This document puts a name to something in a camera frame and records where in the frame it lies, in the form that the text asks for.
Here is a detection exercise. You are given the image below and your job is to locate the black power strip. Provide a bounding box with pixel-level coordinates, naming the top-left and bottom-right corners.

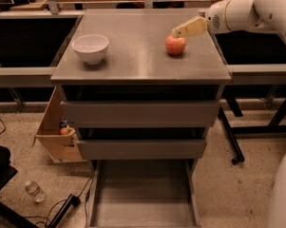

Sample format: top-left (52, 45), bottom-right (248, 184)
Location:
top-left (47, 194), bottom-right (81, 228)

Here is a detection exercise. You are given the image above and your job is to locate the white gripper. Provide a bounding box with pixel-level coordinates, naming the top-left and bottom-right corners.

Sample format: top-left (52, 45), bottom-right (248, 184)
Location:
top-left (171, 0), bottom-right (229, 38)

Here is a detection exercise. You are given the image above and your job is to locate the black table leg with caster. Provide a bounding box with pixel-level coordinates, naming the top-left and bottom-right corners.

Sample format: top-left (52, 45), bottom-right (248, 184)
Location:
top-left (219, 108), bottom-right (245, 165)

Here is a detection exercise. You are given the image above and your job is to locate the cardboard box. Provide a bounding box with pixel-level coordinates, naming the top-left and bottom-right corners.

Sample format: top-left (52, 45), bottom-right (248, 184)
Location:
top-left (35, 89), bottom-right (83, 162)

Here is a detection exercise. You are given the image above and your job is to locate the grey middle drawer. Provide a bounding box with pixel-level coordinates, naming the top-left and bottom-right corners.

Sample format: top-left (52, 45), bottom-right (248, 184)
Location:
top-left (77, 140), bottom-right (206, 160)

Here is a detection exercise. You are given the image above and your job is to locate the black floor cable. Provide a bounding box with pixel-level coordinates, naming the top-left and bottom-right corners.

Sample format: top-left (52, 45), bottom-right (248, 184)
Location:
top-left (24, 174), bottom-right (95, 228)

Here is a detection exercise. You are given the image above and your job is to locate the red apple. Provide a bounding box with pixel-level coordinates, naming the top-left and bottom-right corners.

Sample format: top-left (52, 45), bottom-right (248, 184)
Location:
top-left (165, 35), bottom-right (186, 56)

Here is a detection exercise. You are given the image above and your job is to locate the grey top drawer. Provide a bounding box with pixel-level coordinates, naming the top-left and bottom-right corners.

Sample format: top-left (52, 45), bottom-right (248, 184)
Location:
top-left (61, 101), bottom-right (219, 128)

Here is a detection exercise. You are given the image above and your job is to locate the clear plastic water bottle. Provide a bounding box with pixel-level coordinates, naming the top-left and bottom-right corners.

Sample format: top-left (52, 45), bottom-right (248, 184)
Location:
top-left (25, 180), bottom-right (47, 203)

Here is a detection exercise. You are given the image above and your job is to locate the black chair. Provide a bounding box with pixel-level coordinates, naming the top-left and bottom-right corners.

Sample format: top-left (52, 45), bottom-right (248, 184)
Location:
top-left (0, 145), bottom-right (37, 228)

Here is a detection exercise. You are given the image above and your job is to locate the white ceramic bowl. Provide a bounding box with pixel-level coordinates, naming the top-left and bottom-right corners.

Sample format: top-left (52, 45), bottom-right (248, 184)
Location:
top-left (72, 34), bottom-right (109, 65)

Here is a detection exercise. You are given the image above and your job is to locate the grey open bottom drawer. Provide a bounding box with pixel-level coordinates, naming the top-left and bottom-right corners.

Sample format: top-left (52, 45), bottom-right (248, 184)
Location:
top-left (87, 160), bottom-right (200, 228)

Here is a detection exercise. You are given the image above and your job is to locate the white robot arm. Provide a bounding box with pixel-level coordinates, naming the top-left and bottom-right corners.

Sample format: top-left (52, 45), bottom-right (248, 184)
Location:
top-left (171, 0), bottom-right (286, 228)

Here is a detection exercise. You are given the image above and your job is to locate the grey drawer cabinet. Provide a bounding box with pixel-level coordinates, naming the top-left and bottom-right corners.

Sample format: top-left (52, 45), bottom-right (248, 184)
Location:
top-left (49, 8), bottom-right (233, 102)

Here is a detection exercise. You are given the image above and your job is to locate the small orange fruit in box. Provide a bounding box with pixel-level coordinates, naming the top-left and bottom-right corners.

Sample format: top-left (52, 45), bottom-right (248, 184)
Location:
top-left (60, 127), bottom-right (68, 135)

